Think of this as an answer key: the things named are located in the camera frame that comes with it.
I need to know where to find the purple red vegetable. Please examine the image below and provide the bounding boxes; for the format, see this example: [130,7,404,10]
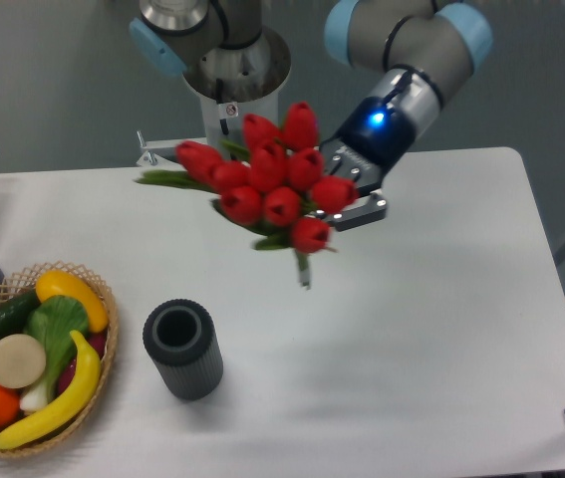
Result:
[56,332,107,395]

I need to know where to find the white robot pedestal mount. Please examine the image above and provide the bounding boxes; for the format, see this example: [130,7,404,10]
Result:
[135,24,293,168]

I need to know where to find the green bok choy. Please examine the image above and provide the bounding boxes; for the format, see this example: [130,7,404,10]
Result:
[20,295,89,414]

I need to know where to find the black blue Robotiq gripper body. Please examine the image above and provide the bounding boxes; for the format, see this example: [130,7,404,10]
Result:
[319,97,416,193]

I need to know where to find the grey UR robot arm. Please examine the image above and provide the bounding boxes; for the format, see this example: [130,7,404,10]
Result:
[129,1,492,231]

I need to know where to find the dark grey ribbed vase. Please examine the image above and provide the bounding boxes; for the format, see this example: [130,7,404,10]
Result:
[142,299,224,400]

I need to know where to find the yellow banana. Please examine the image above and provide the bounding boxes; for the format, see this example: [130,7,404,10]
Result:
[0,331,101,450]

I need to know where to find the red tulip bouquet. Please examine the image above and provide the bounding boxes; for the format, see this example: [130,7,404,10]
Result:
[137,102,359,289]

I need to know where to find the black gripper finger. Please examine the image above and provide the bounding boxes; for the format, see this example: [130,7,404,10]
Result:
[312,191,389,232]

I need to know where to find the green cucumber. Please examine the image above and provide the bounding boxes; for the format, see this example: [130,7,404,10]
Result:
[0,290,41,339]

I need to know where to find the beige round slice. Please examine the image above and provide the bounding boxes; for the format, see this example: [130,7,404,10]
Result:
[0,334,47,389]

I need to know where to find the woven wicker basket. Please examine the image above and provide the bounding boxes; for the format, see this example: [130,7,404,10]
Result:
[0,261,119,459]

